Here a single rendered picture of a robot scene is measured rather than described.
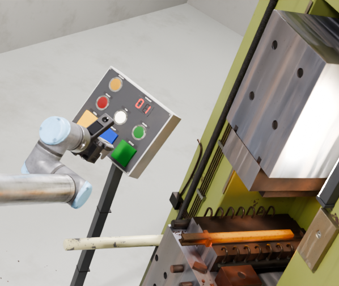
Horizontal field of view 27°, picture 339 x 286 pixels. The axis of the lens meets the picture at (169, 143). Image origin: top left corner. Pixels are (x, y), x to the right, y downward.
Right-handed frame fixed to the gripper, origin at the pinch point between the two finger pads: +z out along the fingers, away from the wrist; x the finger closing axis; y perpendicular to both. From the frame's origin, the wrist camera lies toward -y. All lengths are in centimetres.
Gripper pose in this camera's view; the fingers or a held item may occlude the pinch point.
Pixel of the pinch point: (111, 145)
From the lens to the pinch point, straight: 251.0
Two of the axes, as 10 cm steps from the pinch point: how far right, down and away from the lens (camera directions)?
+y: -5.9, 8.0, 0.9
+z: 4.0, 1.9, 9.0
